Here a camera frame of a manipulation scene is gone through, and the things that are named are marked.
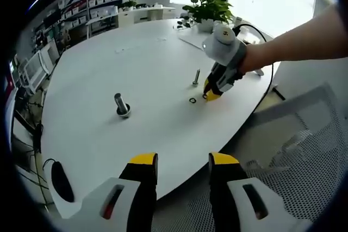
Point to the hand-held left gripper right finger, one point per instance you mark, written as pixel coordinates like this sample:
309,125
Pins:
228,188

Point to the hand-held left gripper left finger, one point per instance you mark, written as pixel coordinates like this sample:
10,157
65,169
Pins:
138,188

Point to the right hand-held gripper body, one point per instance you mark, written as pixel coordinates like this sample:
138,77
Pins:
224,48

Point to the thin threaded steel stud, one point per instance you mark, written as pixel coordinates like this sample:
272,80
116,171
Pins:
196,76

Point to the person's right hand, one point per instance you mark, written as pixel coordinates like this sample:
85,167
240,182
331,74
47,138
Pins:
257,56

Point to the large white paper sheet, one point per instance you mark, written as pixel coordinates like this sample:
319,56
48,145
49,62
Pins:
193,41

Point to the potted green plant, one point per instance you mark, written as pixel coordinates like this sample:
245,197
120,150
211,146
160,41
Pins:
209,9

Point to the black computer mouse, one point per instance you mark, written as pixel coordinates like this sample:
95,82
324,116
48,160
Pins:
62,181

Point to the white low cabinet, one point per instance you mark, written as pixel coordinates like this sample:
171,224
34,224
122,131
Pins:
146,14

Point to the grey mesh office chair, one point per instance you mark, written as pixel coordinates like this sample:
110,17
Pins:
299,139

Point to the thick steel bolt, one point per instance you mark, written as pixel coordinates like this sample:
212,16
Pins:
121,104

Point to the small potted plant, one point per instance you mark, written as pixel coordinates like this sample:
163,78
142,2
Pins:
129,4

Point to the white standing desk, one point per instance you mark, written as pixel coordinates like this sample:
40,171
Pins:
100,20

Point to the shelf of white storage bins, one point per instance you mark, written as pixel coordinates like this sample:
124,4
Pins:
95,1

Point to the white chair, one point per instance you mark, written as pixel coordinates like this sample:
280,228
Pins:
35,69

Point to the black monitor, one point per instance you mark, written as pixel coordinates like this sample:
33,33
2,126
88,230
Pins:
50,18

